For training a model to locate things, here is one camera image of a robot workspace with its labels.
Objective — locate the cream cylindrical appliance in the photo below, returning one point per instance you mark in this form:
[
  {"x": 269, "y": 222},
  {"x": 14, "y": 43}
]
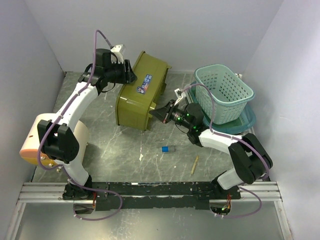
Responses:
[{"x": 31, "y": 144}]

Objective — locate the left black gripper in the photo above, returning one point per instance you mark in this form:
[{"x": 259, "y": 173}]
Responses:
[{"x": 129, "y": 77}]

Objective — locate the blue transparent plastic tub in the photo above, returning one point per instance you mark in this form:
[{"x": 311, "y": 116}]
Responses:
[{"x": 219, "y": 93}]

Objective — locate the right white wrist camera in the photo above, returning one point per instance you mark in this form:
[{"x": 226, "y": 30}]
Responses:
[{"x": 180, "y": 94}]

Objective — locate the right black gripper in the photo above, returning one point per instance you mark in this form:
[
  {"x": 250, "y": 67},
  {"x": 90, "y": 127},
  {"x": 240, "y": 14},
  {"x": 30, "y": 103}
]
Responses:
[{"x": 161, "y": 113}]

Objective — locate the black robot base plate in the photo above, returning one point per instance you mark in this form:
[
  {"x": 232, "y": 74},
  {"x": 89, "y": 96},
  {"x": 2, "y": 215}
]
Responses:
[{"x": 149, "y": 195}]

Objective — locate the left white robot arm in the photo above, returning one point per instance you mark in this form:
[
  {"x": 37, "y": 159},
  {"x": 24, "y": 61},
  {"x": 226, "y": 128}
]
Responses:
[{"x": 56, "y": 135}]

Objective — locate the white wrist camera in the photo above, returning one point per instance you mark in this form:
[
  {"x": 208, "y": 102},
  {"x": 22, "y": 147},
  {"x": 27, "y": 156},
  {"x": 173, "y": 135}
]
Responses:
[
  {"x": 180, "y": 94},
  {"x": 117, "y": 53}
]

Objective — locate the teal perforated plastic basket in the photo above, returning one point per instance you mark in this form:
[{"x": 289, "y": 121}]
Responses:
[{"x": 211, "y": 76}]

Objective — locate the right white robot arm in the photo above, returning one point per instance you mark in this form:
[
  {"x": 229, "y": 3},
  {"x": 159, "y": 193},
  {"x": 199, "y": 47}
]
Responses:
[{"x": 250, "y": 160}]

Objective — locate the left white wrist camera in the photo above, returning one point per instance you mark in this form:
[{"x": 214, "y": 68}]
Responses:
[{"x": 117, "y": 53}]

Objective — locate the olive green plastic tub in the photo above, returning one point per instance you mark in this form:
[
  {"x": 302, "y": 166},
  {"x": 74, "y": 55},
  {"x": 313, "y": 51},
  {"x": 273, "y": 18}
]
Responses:
[{"x": 135, "y": 100}]

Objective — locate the small blue grey cap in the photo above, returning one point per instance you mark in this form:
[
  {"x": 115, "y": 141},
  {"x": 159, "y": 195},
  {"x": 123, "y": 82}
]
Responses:
[{"x": 168, "y": 149}]

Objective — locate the white perforated plastic tray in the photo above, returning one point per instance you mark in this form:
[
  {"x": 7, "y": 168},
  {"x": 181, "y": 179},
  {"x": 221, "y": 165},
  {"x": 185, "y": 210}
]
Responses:
[{"x": 251, "y": 130}]

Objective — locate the short wooden stick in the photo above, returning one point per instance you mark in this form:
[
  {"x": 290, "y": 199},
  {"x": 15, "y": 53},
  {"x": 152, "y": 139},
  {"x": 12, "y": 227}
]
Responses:
[{"x": 194, "y": 165}]

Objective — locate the aluminium rail frame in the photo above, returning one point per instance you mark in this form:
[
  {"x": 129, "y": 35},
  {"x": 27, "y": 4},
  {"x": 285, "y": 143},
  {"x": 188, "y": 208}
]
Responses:
[{"x": 42, "y": 214}]

